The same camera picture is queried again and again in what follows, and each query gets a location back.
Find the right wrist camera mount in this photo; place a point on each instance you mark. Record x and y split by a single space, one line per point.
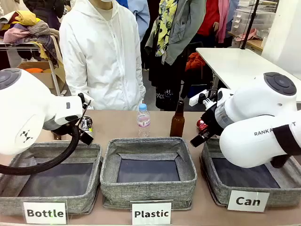
196 99

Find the white metal rack frame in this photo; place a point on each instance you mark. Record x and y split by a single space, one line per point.
30 47

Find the grey fabric basket Can label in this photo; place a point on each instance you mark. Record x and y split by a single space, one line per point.
211 179

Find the white sign reading Bottle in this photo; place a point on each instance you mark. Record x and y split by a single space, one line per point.
45 213

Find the pile of colourful clothes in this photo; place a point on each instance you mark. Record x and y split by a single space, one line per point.
26 28

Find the pink cloth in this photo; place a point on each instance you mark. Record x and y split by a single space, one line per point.
249 35

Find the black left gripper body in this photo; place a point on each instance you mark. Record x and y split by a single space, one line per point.
85 139

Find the person grey jacket floral shirt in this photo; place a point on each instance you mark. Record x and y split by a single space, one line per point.
178 30

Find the crushed red can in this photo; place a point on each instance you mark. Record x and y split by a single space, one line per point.
201 124

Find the white sign reading Plastic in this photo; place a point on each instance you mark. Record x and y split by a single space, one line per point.
151 213

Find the person in blue shirt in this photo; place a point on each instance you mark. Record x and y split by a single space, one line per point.
141 16

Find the black stand pole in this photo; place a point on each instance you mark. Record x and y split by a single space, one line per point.
250 23

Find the crushed silver can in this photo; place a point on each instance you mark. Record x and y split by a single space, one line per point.
86 123

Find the white sign reading Can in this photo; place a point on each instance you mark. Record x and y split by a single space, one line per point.
248 201

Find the white face mask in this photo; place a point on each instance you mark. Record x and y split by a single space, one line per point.
107 0

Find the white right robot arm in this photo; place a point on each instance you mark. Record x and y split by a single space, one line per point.
254 117

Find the plastic water bottle pink label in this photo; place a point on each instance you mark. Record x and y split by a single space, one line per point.
143 120

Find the person in red top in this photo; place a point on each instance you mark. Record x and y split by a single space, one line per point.
211 18

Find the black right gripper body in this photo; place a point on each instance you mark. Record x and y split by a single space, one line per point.
212 124

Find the brown cardboard box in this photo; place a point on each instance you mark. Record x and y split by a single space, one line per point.
44 75

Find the orange cloth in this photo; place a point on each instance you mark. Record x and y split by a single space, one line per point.
194 61

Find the brown glass bottle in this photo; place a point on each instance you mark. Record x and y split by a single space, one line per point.
177 122

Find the grey fabric basket Plastic label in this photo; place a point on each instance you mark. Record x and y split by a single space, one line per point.
148 193

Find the person in white hooded jacket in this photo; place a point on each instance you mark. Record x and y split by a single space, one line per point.
101 58

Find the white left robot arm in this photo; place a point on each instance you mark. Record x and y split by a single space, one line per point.
23 106

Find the clear plastic storage drawers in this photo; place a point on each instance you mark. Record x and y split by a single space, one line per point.
254 18

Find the grey fabric basket Bottle label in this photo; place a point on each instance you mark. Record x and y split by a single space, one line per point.
14 200

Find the white side table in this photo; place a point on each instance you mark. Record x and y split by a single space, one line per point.
235 66

